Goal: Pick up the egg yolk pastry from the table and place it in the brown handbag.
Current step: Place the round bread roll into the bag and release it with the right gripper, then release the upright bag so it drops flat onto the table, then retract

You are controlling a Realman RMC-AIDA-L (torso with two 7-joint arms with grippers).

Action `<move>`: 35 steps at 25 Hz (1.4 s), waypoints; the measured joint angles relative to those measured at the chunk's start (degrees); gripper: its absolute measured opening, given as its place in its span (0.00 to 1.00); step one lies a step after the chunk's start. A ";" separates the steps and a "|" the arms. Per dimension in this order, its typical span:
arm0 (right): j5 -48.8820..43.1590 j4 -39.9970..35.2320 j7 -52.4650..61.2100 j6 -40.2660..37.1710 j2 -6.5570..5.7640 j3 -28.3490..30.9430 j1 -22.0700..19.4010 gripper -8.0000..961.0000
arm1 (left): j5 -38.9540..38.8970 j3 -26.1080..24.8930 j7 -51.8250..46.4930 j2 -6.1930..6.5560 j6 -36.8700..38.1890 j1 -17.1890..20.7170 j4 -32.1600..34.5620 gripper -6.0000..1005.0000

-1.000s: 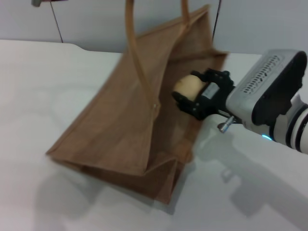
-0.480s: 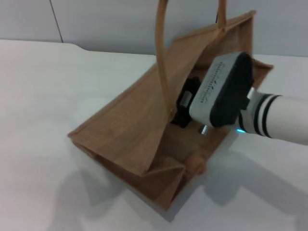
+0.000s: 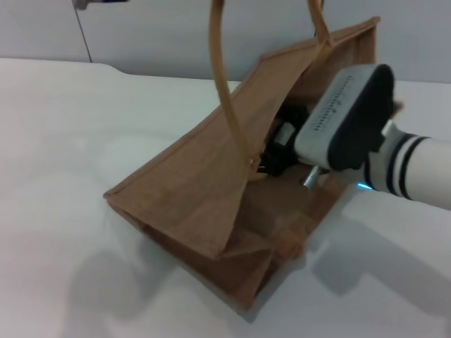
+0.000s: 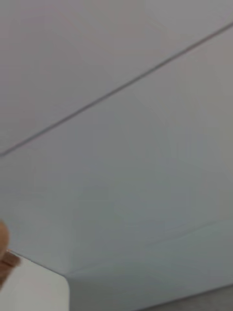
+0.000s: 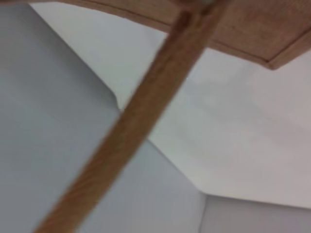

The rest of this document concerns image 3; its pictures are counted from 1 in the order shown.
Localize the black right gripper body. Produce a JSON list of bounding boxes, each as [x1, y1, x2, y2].
[[269, 104, 311, 163]]

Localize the brown jute handbag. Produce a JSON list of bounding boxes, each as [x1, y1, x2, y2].
[[103, 0, 406, 313]]

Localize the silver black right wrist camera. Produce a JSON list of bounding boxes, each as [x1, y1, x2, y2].
[[294, 64, 395, 173]]

